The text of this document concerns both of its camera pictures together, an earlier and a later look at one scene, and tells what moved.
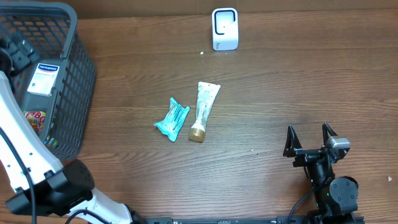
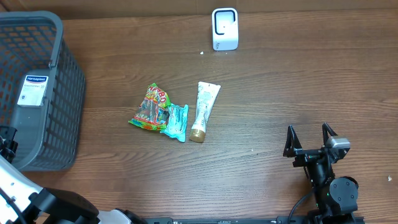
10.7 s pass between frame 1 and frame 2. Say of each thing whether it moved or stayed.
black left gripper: moved
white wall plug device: stayed
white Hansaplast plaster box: moved
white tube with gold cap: stayed
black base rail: stayed
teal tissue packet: moved
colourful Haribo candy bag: moved
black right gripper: stayed
